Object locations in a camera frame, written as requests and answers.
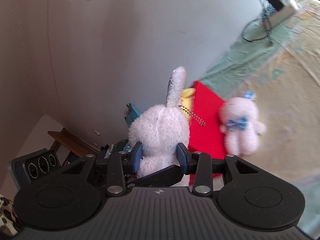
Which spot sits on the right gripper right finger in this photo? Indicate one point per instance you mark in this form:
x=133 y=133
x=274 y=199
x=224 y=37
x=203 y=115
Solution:
x=199 y=164

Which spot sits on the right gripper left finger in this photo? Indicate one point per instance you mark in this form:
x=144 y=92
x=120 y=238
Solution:
x=121 y=164

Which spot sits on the red cardboard box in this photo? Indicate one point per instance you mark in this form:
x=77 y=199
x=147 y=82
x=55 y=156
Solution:
x=206 y=138

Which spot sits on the pink bunny blue bow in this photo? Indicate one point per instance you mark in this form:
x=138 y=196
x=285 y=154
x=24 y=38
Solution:
x=239 y=117

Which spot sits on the yellow tiger plush toy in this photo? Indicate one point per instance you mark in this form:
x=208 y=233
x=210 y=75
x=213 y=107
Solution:
x=187 y=101

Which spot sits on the wooden stool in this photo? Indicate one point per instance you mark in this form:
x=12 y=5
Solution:
x=77 y=147

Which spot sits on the green yellow bed sheet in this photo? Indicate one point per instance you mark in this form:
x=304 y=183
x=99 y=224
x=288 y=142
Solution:
x=284 y=75

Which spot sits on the white power strip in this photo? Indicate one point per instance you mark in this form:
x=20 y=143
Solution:
x=270 y=17

